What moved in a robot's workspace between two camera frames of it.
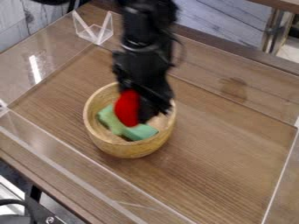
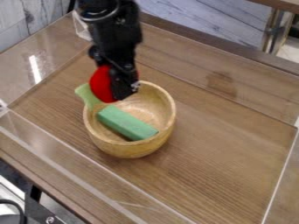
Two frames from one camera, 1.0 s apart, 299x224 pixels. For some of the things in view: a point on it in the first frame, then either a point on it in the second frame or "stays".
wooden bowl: x=107 y=140 stays
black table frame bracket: x=36 y=210 stays
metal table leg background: x=276 y=27 stays
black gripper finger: x=153 y=103 -> x=125 y=82
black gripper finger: x=125 y=81 -> x=97 y=56
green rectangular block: x=133 y=133 stays
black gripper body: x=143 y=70 -> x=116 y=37
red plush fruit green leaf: x=125 y=106 -> x=97 y=89
